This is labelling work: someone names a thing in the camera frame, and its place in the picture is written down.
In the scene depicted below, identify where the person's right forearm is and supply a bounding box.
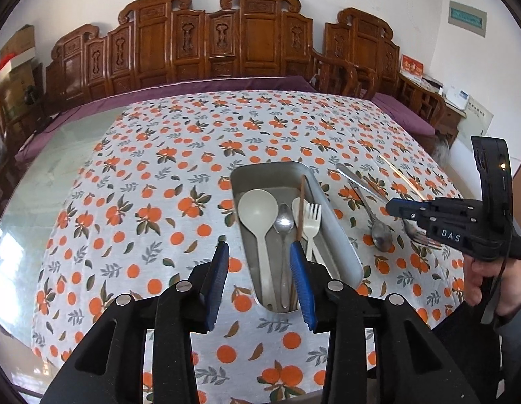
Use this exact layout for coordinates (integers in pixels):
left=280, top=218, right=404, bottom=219
left=433, top=301, right=521, bottom=404

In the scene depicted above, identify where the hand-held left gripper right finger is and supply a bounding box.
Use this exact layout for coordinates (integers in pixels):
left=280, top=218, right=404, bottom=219
left=289, top=240, right=480, bottom=404

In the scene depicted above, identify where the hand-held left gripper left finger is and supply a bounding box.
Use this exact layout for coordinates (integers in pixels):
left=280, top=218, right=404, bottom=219
left=42, top=240, right=231, bottom=404

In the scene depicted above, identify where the white flat panel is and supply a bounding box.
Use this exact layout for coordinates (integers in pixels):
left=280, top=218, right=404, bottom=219
left=462, top=95, right=495, bottom=137

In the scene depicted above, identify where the wooden armchair with boxes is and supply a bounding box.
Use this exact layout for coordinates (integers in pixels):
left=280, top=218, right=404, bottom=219
left=0, top=88, right=18, bottom=194

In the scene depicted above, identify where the carved wooden armchair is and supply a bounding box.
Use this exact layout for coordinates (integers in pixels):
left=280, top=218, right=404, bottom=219
left=323, top=7, right=447, bottom=135

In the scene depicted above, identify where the rectangular metal tray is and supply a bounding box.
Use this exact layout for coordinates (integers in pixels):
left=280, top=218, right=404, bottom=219
left=229, top=161, right=364, bottom=314

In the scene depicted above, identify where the red desk calendar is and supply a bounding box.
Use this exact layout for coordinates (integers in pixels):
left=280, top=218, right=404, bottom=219
left=400, top=55, right=425, bottom=78

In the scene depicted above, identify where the light wooden chopstick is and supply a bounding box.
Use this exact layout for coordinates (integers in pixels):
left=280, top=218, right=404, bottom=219
left=378, top=154, right=423, bottom=198

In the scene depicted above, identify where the carved wooden sofa bench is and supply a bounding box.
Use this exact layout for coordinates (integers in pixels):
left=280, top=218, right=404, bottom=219
left=44, top=0, right=358, bottom=106

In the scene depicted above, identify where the large cardboard box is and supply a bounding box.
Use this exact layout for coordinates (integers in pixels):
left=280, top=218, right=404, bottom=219
left=0, top=65, right=44, bottom=107

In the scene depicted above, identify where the white plastic fork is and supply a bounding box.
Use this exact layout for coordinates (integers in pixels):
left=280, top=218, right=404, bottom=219
left=302, top=203, right=328, bottom=264

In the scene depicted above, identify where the orange-print white tablecloth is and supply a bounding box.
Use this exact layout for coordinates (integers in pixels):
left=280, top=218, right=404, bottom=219
left=31, top=90, right=469, bottom=404

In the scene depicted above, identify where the dark brown chopstick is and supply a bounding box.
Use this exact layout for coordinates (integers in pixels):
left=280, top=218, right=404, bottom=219
left=291, top=174, right=307, bottom=309

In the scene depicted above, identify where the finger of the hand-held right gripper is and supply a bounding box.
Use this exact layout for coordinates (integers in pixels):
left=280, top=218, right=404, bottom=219
left=386, top=199, right=480, bottom=220
left=412, top=212, right=482, bottom=230

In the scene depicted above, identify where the pale fluffy bundle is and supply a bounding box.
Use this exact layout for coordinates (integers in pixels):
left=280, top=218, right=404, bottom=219
left=433, top=132, right=455, bottom=166

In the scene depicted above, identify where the brown cardboard box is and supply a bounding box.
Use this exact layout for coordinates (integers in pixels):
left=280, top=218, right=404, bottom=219
left=0, top=24, right=36, bottom=62

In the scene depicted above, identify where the white carton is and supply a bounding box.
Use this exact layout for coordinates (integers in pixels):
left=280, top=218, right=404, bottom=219
left=443, top=86, right=472, bottom=110

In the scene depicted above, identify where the purple armchair cushion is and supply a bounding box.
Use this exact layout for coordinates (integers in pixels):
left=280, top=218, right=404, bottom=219
left=372, top=93, right=438, bottom=135

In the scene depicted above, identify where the grey wall panel box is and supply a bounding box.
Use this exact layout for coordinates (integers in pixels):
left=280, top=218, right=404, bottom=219
left=448, top=0, right=488, bottom=38

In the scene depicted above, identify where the wooden side table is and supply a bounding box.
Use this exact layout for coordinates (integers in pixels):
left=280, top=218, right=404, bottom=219
left=436, top=93, right=468, bottom=149

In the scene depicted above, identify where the large metal spoon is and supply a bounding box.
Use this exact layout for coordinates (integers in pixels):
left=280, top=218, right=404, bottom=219
left=348, top=181, right=393, bottom=253

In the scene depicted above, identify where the person's right hand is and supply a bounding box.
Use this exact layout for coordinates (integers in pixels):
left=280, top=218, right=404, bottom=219
left=464, top=257, right=521, bottom=318

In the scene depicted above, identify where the small metal spoon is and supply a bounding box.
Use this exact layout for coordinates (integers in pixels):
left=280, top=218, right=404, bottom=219
left=274, top=203, right=296, bottom=311

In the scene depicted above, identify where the metal fork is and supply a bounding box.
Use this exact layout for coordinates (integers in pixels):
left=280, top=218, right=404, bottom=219
left=335, top=163, right=443, bottom=250

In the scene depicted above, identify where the red and white box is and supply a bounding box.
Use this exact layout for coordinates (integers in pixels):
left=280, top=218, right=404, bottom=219
left=0, top=53, right=36, bottom=72

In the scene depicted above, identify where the small white plastic spoon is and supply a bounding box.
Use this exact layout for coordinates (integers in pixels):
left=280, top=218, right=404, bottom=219
left=291, top=197, right=305, bottom=236

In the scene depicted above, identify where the white plastic ladle spoon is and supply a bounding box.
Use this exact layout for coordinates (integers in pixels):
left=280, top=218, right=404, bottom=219
left=237, top=189, right=280, bottom=309

